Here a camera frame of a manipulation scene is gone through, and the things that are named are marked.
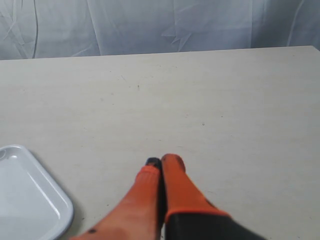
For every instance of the white wrinkled backdrop curtain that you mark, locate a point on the white wrinkled backdrop curtain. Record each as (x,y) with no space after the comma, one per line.
(32,29)

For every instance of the idle right gripper orange left finger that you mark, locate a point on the idle right gripper orange left finger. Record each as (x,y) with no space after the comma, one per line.
(138,216)

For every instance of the white plastic tray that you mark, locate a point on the white plastic tray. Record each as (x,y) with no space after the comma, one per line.
(32,205)

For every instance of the idle right gripper orange right finger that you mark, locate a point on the idle right gripper orange right finger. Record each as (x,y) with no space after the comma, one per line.
(190,215)

